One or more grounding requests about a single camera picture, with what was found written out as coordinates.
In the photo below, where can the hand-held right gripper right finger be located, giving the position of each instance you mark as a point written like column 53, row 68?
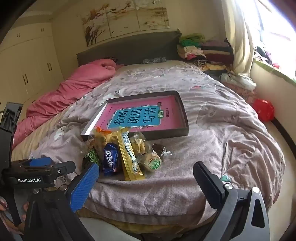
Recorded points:
column 208, row 183

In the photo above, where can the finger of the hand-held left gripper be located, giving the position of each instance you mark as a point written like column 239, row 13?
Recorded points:
column 64, row 171
column 39, row 162

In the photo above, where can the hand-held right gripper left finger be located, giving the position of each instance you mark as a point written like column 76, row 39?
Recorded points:
column 83, row 187

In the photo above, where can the green pea packet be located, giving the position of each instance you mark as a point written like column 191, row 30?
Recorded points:
column 92, row 156

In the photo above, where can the blue cookie packet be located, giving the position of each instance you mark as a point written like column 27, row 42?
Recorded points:
column 111, row 160

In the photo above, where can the orange bread packet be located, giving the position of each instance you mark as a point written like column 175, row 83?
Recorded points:
column 101, row 138

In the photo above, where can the yellow snack bar packet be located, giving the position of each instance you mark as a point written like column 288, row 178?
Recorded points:
column 129, row 157

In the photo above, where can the brown chocolate bar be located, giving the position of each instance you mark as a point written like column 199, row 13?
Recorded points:
column 159, row 149

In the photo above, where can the dark shallow cardboard tray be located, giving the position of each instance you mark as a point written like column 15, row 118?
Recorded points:
column 182, row 120

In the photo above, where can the clear cracker packet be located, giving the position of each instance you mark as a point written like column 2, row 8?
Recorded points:
column 138, row 144

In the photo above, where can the person's left hand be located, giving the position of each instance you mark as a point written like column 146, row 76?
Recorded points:
column 4, row 204

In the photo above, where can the pink pillow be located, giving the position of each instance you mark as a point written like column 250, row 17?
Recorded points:
column 69, row 92

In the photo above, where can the red plastic bag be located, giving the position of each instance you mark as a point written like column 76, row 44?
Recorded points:
column 263, row 110

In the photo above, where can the pink book with blue label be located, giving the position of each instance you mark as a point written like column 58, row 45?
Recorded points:
column 138, row 113

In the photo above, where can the cream wardrobe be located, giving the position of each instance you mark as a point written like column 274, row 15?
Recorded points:
column 30, row 58

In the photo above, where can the white crumpled cloth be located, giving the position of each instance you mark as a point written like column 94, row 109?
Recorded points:
column 238, row 80

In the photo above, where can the pile of folded clothes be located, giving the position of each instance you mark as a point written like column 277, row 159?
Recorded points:
column 203, row 51

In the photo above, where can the dark patterned pillow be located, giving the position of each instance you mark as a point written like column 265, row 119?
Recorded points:
column 153, row 60

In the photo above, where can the clothes on windowsill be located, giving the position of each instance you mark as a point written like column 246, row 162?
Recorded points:
column 266, row 56

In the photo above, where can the dark grey headboard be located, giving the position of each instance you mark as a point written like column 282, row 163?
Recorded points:
column 138, row 48

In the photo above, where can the cream curtain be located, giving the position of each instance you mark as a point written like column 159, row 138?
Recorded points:
column 242, row 41

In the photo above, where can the window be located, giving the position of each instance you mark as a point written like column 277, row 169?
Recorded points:
column 277, row 27

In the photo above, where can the black frame object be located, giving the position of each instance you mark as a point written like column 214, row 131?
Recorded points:
column 10, row 115

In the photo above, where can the tree wall painting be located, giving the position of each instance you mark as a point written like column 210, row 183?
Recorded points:
column 124, row 20

